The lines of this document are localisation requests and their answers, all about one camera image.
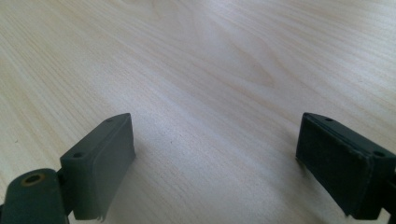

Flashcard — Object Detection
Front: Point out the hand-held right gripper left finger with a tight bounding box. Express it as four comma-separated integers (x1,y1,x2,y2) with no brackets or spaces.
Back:
59,112,136,222

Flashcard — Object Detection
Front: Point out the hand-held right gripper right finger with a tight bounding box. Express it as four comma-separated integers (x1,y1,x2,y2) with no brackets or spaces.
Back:
295,112,396,221

